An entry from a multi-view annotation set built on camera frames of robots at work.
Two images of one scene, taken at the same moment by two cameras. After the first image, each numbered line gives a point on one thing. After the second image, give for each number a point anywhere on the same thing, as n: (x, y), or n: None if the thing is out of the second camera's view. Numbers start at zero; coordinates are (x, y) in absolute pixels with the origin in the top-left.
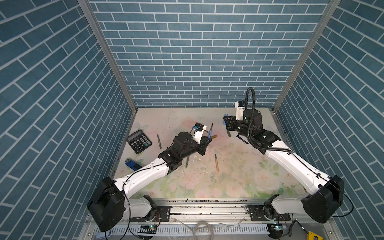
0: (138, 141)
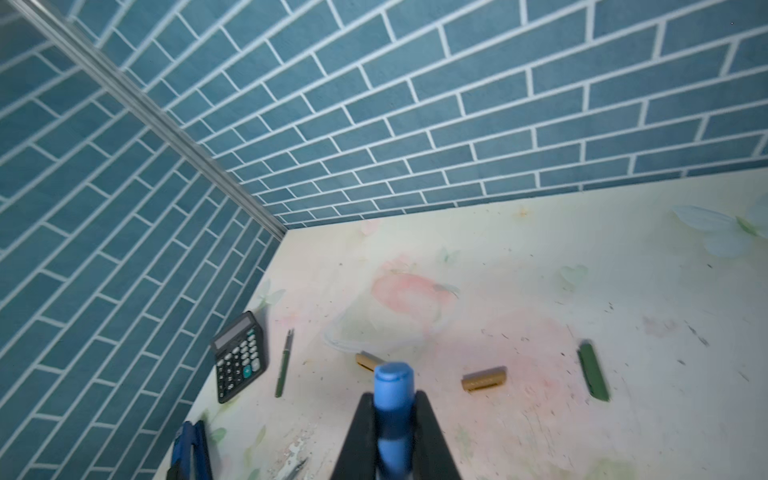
0: (240, 356)
